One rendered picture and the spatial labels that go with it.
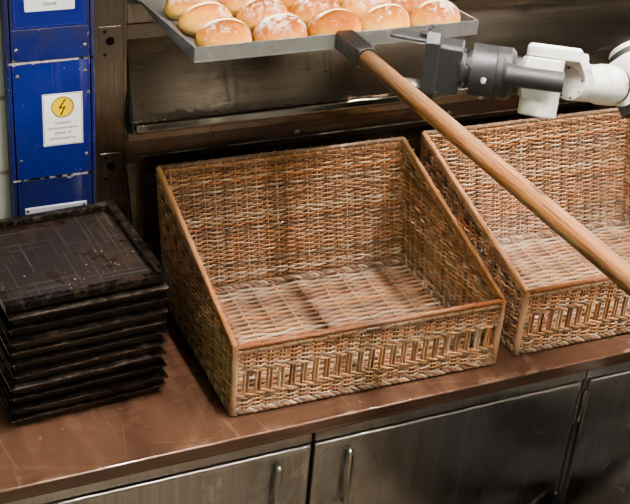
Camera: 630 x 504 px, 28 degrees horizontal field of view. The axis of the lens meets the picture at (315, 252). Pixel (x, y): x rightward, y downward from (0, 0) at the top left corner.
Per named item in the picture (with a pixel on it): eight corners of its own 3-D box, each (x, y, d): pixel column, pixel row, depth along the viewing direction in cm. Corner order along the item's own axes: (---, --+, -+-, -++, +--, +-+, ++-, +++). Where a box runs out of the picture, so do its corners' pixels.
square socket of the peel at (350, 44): (375, 66, 213) (377, 48, 211) (356, 68, 211) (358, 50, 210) (352, 46, 220) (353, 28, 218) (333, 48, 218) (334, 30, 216)
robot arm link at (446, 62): (422, 86, 219) (490, 96, 218) (416, 108, 211) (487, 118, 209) (431, 17, 213) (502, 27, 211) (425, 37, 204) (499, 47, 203)
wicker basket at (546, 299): (401, 239, 284) (416, 128, 270) (607, 206, 305) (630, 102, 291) (512, 360, 246) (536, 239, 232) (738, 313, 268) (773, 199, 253)
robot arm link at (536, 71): (498, 44, 214) (565, 53, 213) (488, 107, 216) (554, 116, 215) (498, 45, 203) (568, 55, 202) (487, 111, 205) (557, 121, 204)
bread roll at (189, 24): (227, 23, 224) (228, -6, 221) (238, 37, 219) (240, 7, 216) (173, 27, 220) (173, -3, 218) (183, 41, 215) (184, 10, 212)
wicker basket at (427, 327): (149, 281, 261) (150, 162, 247) (391, 243, 282) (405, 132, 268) (227, 422, 223) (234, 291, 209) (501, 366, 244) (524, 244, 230)
